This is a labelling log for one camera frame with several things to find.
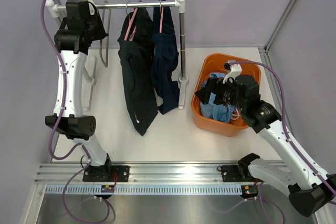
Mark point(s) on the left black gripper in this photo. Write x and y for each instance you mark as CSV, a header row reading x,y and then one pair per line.
x,y
101,33

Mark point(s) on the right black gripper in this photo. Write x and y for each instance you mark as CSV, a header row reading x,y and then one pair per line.
x,y
215,85

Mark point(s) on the light blue shorts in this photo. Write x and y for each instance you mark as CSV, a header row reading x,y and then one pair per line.
x,y
212,110

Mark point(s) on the grey hanger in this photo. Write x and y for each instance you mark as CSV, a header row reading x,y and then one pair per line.
x,y
104,51

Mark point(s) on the pink hanger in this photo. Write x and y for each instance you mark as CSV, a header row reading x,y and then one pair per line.
x,y
131,21
161,17

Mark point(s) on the navy blue shorts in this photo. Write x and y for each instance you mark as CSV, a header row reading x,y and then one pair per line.
x,y
165,61

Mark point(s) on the black shorts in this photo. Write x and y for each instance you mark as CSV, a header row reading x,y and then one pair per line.
x,y
136,57

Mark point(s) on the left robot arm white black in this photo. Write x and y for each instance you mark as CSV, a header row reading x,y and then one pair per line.
x,y
68,118

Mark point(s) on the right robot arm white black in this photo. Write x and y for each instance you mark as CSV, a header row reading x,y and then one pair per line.
x,y
308,186

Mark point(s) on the orange plastic basket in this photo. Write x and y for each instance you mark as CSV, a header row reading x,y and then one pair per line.
x,y
215,63

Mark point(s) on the silver clothes rack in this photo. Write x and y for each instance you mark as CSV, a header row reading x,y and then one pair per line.
x,y
183,80

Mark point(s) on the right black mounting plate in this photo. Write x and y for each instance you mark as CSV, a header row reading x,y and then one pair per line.
x,y
233,173

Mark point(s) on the black mounting plate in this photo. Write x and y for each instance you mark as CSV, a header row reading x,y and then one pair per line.
x,y
120,173
233,173

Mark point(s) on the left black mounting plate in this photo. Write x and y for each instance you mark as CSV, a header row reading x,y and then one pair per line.
x,y
120,173

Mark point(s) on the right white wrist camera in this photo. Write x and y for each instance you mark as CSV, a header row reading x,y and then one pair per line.
x,y
233,70

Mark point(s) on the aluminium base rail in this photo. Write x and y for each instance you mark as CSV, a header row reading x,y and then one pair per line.
x,y
143,173

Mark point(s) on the white slotted cable duct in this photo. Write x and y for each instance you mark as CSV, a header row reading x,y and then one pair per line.
x,y
123,189

